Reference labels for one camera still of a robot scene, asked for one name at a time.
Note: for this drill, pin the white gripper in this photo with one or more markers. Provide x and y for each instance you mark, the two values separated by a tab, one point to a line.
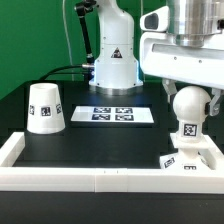
185	43

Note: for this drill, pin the white lamp bulb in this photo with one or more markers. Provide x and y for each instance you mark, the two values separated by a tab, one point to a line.
189	107

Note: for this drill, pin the white lamp base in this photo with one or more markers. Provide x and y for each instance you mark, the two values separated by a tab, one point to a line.
187	157

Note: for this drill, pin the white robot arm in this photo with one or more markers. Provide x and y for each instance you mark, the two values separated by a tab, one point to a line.
115	68

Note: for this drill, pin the white marker plate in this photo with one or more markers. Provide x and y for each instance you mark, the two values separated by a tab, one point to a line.
112	114

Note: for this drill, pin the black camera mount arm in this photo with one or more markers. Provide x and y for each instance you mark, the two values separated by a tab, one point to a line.
82	9

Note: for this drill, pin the white U-shaped fence frame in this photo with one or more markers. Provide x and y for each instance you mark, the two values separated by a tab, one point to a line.
14	178

